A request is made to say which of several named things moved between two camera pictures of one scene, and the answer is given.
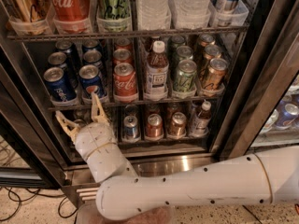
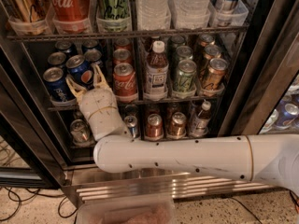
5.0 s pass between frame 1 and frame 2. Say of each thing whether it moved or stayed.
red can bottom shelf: stayed
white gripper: moved
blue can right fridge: stayed
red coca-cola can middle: stayed
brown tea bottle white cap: stayed
